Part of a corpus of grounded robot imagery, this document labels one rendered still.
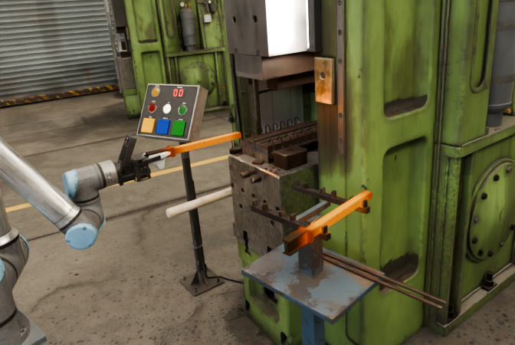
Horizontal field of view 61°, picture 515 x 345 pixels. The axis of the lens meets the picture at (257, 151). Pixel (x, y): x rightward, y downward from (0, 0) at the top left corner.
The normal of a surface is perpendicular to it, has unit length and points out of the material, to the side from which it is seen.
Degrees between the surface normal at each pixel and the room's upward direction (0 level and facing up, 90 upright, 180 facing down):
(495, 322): 0
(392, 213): 90
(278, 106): 90
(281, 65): 90
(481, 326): 0
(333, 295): 0
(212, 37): 79
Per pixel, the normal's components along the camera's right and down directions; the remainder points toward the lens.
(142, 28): 0.37, 0.26
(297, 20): 0.58, 0.22
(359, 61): -0.81, 0.25
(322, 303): -0.07, -0.94
